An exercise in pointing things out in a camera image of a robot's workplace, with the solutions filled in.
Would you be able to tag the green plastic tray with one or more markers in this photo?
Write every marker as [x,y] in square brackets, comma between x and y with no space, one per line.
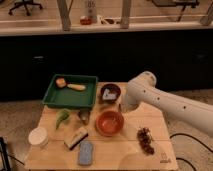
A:
[56,97]

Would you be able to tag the red object on floor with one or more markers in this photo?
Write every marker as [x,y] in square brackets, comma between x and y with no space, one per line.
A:
[84,20]

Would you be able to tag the bunch of dark grapes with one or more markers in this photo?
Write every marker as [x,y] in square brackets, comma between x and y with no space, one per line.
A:
[144,138]

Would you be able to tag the blue sponge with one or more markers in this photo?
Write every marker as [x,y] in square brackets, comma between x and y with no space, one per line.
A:
[85,156]

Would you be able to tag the white item in bowl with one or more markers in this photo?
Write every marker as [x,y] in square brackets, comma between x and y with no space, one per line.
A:
[107,95]

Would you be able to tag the green pepper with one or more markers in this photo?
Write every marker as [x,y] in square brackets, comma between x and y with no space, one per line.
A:
[62,116]

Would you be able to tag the wooden block eraser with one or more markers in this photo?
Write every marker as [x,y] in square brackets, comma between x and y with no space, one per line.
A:
[74,139]

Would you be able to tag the orange bowl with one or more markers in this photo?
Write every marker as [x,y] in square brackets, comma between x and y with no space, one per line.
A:
[109,123]

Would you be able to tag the black office chair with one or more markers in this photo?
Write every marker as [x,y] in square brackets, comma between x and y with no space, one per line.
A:
[25,4]

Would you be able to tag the white round container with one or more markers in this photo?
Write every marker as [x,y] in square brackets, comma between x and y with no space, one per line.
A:
[38,137]

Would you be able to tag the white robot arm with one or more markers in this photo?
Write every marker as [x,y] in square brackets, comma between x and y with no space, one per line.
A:
[142,89]

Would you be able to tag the dark brown bowl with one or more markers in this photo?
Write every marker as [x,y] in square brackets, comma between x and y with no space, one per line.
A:
[113,89]

